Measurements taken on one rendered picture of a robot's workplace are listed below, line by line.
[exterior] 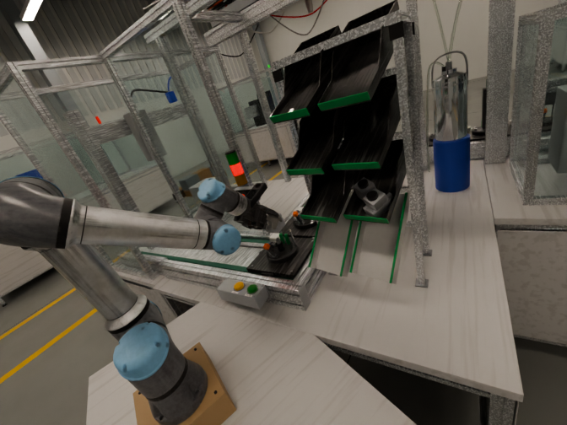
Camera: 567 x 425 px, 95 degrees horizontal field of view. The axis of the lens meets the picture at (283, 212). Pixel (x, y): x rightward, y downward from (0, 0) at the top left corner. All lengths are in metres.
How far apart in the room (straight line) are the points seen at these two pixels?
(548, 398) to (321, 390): 1.28
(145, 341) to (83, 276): 0.21
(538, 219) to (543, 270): 0.25
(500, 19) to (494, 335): 1.38
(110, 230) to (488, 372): 0.90
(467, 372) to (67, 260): 0.97
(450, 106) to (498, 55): 0.41
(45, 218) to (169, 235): 0.21
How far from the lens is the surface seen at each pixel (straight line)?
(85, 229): 0.61
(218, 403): 0.86
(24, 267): 5.75
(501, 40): 1.79
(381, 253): 0.88
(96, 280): 0.78
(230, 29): 2.21
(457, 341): 0.91
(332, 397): 0.84
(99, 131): 1.87
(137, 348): 0.76
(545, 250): 1.50
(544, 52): 1.32
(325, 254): 0.95
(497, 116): 1.85
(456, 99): 1.47
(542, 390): 1.92
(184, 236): 0.64
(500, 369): 0.89
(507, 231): 1.43
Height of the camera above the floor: 1.59
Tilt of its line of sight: 25 degrees down
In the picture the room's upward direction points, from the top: 19 degrees counter-clockwise
